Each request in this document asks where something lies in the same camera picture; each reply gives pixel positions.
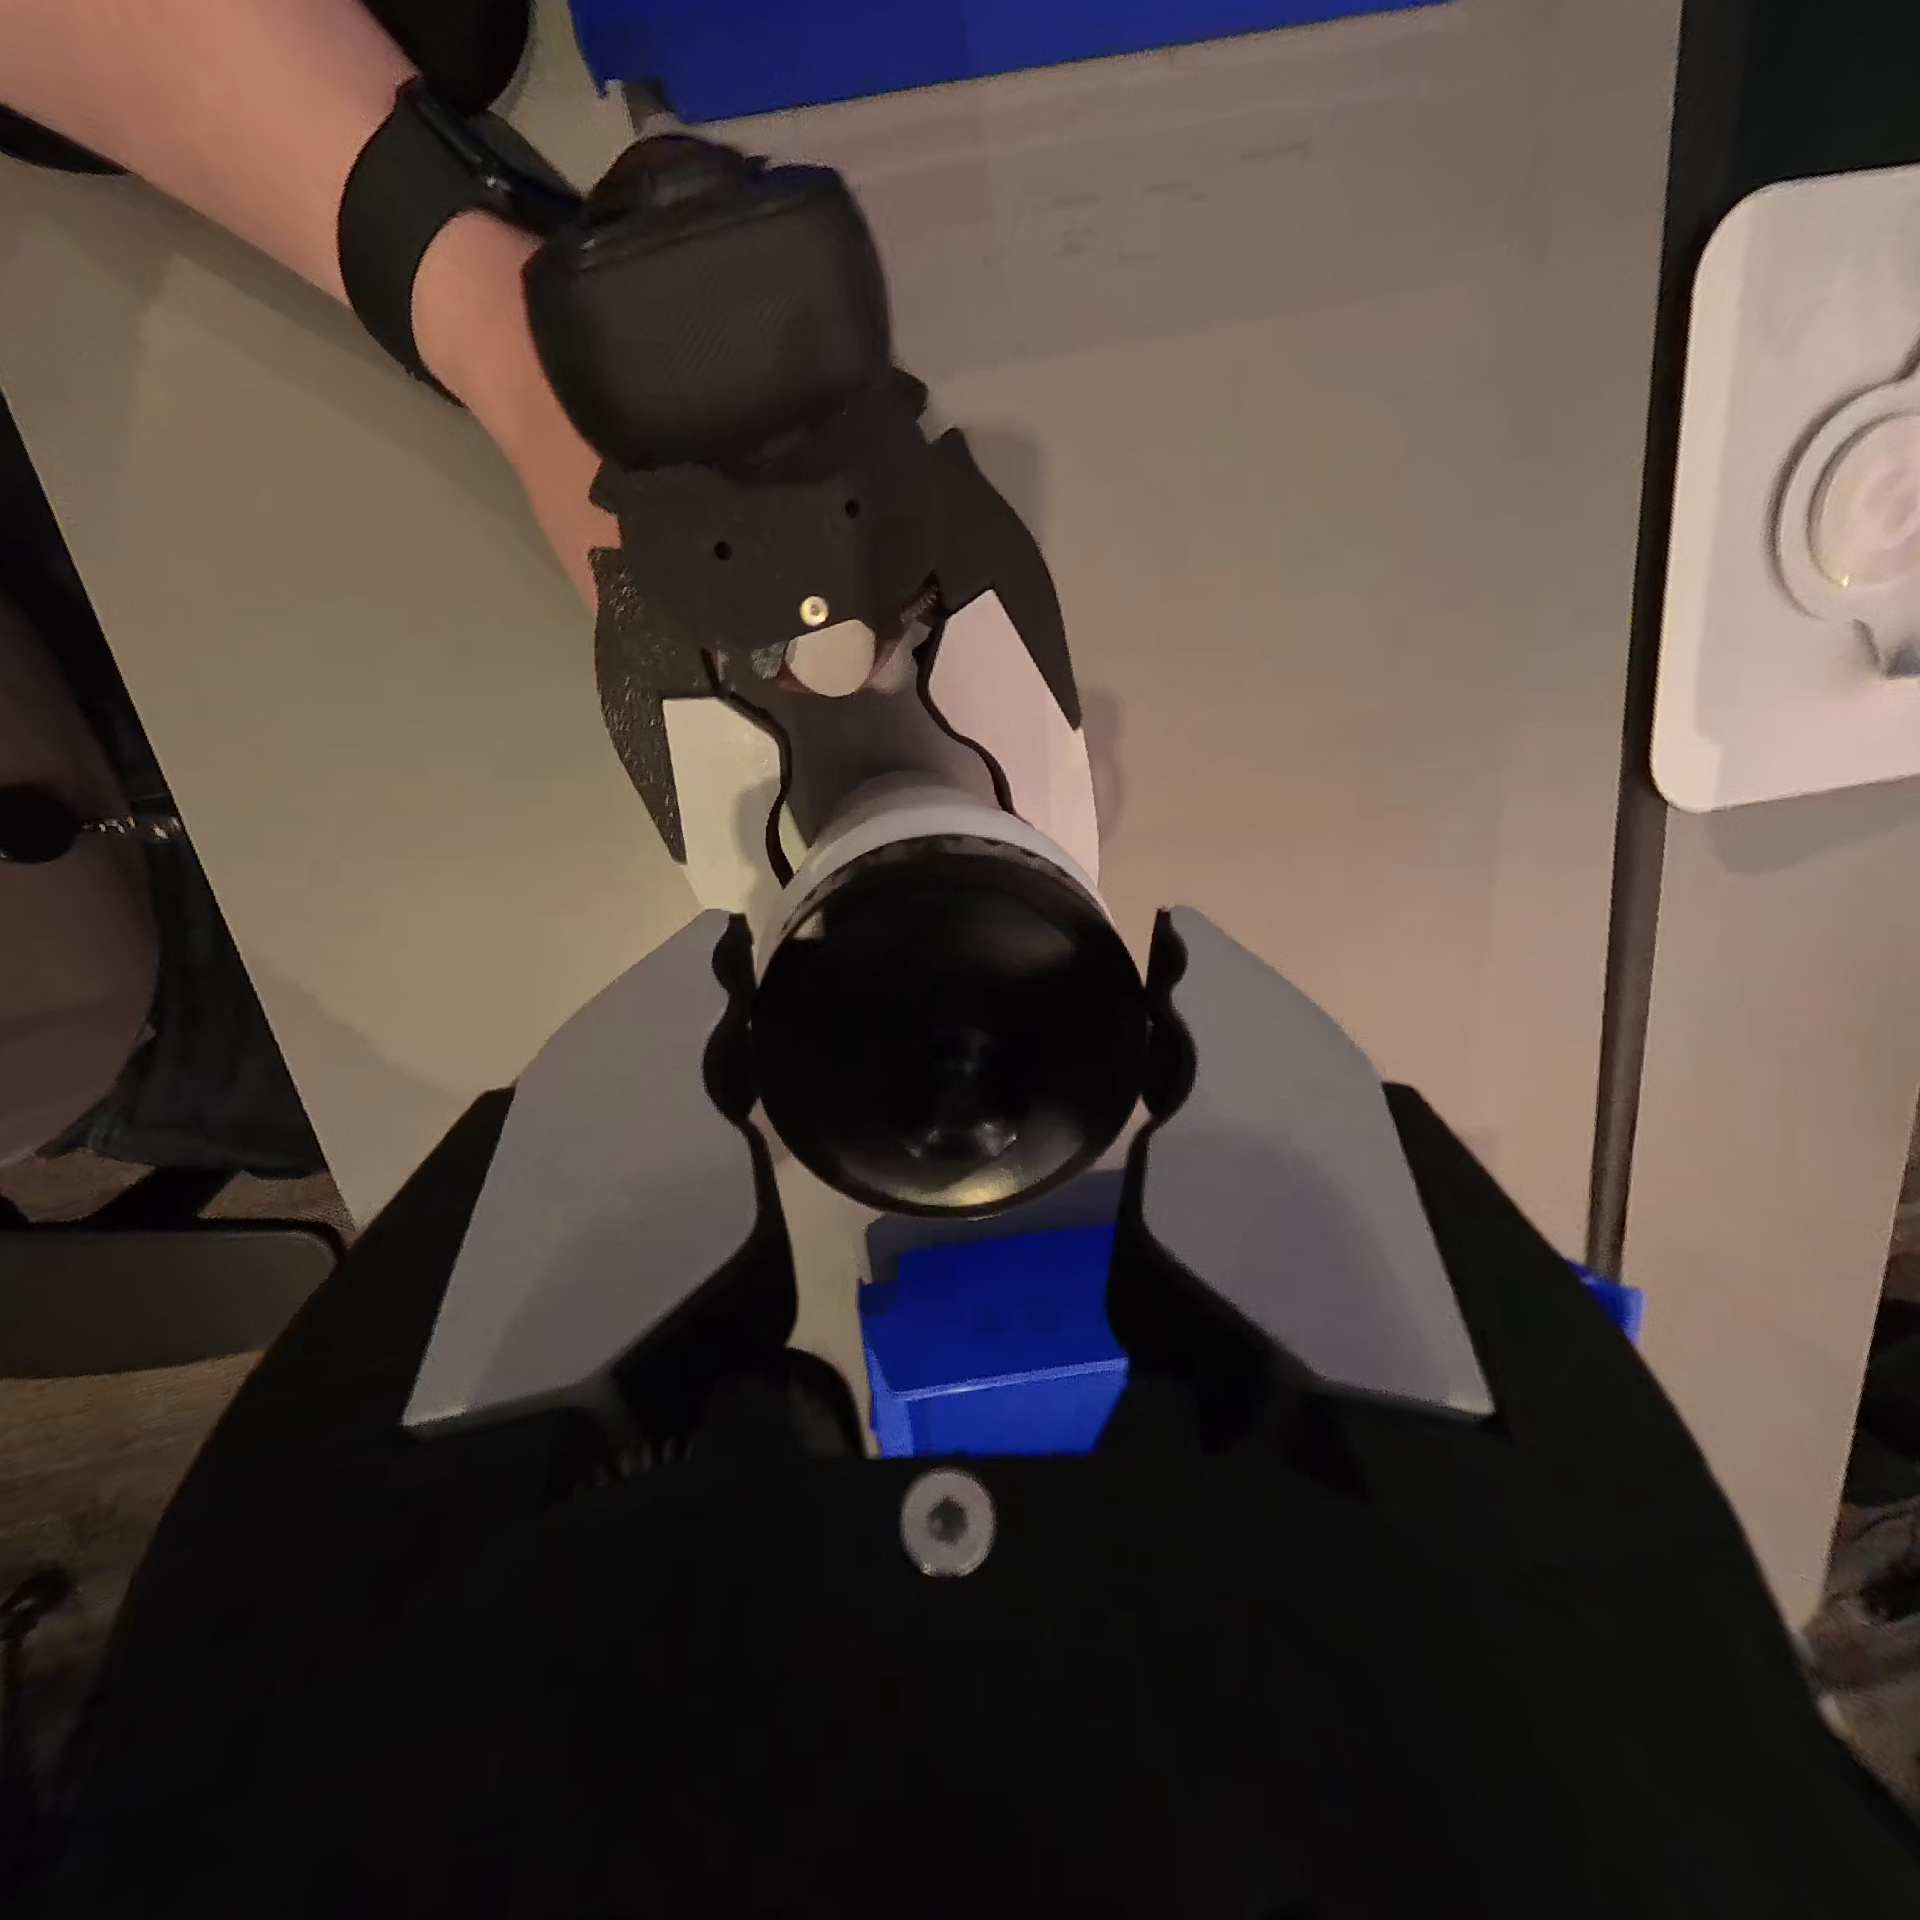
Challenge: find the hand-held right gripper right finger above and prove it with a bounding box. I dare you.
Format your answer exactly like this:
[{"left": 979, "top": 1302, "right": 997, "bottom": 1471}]
[{"left": 1105, "top": 903, "right": 1496, "bottom": 1479}]

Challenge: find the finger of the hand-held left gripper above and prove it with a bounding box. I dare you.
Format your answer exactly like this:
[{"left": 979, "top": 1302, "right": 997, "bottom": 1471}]
[
  {"left": 660, "top": 693, "right": 804, "bottom": 924},
  {"left": 908, "top": 576, "right": 1105, "bottom": 903}
]

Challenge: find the black wristband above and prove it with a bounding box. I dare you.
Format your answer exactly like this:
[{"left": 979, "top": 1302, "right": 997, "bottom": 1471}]
[{"left": 336, "top": 75, "right": 585, "bottom": 406}]

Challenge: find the person's left forearm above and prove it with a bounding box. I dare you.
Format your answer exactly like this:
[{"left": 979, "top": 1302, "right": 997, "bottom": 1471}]
[{"left": 0, "top": 0, "right": 422, "bottom": 317}]

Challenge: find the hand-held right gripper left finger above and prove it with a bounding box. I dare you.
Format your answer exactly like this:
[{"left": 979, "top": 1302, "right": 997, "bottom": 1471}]
[{"left": 403, "top": 911, "right": 798, "bottom": 1479}]

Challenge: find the person's left hand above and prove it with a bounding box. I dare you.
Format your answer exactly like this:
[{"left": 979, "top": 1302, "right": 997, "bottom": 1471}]
[{"left": 408, "top": 224, "right": 608, "bottom": 607}]

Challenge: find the black bottle lid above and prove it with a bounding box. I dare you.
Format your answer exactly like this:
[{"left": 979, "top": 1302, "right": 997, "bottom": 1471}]
[{"left": 750, "top": 839, "right": 1153, "bottom": 1221}]

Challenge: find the blue plastic bin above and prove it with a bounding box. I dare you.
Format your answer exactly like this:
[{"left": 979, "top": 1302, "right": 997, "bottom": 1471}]
[
  {"left": 856, "top": 1222, "right": 1643, "bottom": 1461},
  {"left": 566, "top": 0, "right": 1449, "bottom": 125}
]

